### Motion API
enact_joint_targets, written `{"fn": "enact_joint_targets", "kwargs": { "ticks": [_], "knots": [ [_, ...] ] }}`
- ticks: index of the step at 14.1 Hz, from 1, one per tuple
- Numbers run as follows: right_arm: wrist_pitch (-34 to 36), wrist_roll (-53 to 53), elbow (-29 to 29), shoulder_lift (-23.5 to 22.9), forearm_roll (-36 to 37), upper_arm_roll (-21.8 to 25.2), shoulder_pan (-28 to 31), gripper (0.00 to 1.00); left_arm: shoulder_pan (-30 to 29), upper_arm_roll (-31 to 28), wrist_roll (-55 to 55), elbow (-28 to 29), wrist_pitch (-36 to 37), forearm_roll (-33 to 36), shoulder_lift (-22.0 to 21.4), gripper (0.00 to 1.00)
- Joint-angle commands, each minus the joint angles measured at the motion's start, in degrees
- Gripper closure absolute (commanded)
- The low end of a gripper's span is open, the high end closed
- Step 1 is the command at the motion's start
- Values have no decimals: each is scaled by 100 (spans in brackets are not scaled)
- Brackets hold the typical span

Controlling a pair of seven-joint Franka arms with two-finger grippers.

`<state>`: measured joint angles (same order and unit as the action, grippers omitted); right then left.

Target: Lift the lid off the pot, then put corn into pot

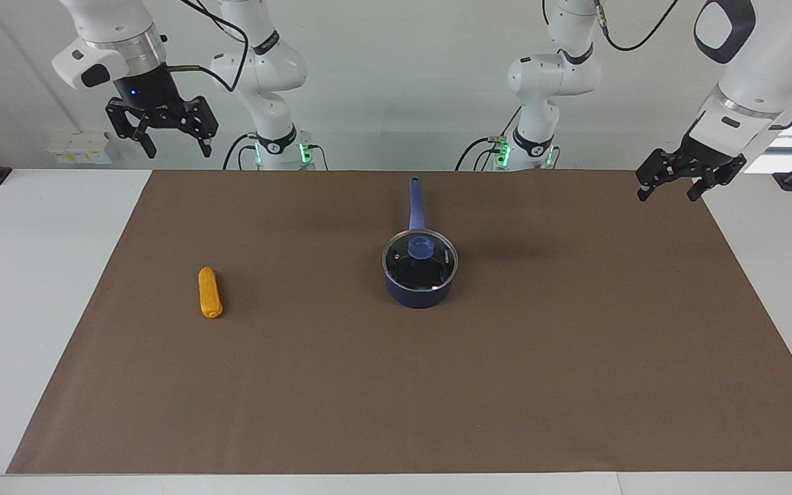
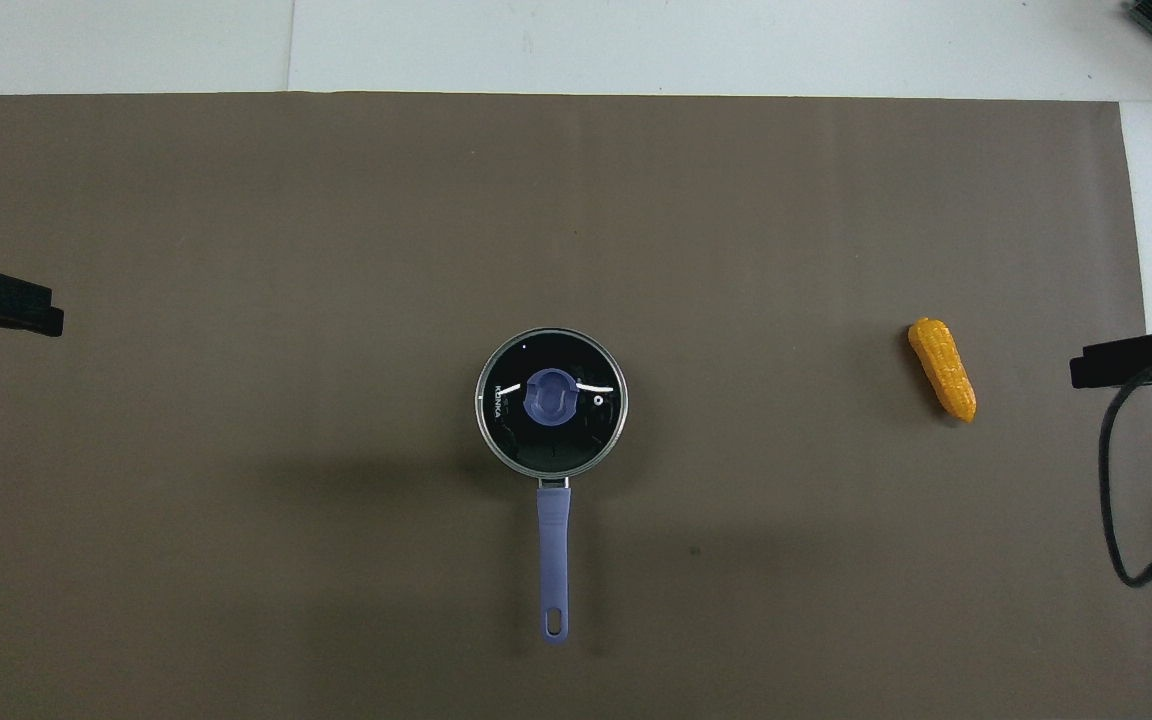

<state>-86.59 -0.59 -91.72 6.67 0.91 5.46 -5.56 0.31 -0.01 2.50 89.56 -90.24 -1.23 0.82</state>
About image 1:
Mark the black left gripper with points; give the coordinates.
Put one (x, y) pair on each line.
(705, 161)

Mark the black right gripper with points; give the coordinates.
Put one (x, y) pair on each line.
(145, 93)

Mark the yellow corn cob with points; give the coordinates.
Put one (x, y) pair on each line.
(210, 292)

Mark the glass lid with blue knob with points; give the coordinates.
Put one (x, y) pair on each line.
(421, 260)

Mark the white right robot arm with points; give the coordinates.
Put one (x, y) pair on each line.
(265, 69)

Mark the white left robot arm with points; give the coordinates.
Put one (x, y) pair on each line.
(554, 75)

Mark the dark blue saucepan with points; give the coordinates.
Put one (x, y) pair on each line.
(420, 292)

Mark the brown table mat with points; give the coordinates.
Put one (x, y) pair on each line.
(368, 385)

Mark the white wall socket box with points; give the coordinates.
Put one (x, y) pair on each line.
(80, 149)

